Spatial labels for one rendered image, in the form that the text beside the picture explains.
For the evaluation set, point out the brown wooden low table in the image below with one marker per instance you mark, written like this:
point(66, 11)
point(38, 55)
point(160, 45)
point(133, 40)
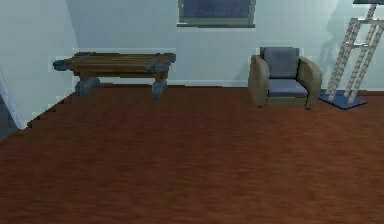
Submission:
point(116, 63)

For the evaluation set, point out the olive armchair with grey cushions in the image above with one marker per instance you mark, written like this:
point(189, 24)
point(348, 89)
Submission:
point(283, 76)

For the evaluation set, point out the beige lattice floor lamp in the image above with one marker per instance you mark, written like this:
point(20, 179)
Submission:
point(353, 50)

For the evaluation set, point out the dark window with grey frame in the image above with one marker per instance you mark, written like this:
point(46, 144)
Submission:
point(216, 10)

